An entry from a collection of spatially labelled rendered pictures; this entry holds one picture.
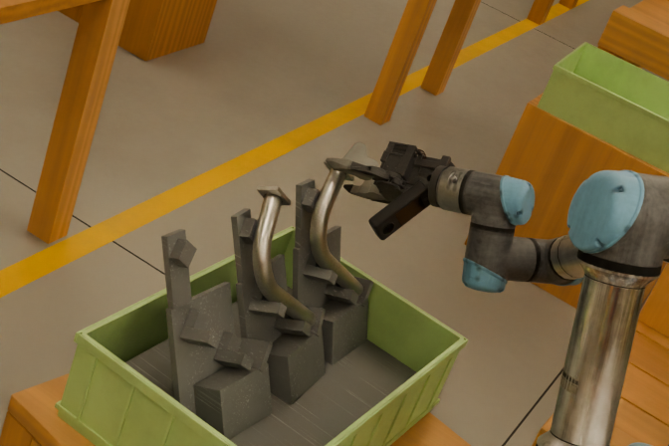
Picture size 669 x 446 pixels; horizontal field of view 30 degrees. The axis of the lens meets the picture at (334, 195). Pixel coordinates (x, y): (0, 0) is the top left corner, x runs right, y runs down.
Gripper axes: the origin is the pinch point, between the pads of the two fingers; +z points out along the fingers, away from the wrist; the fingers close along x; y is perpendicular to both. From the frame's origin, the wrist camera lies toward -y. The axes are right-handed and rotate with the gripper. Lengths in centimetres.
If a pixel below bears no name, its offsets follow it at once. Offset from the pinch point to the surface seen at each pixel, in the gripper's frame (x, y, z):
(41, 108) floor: -136, 68, 210
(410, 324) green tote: -28.5, -13.4, -10.2
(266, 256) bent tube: 11.8, -22.0, -0.7
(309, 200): 1.6, -6.2, 2.6
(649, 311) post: -79, 20, -39
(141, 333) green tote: 6.8, -38.7, 18.9
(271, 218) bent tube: 13.4, -15.9, 0.5
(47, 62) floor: -150, 95, 234
